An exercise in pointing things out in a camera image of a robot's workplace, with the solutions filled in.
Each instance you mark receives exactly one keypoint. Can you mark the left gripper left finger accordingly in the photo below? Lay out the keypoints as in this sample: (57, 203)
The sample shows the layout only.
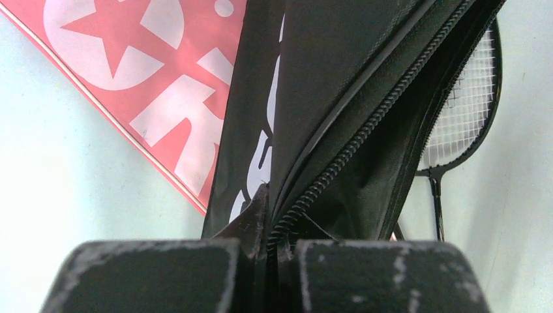
(222, 274)

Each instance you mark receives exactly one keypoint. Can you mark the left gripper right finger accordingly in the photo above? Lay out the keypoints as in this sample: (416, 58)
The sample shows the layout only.
(381, 276)

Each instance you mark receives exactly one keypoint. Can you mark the black racket bag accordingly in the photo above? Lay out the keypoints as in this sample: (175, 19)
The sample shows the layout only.
(330, 105)

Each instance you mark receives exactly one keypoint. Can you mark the black racket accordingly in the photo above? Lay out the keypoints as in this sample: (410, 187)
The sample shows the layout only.
(466, 116)

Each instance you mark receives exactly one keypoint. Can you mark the pink SPORT racket bag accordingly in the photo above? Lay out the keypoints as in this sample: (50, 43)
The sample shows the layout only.
(159, 71)

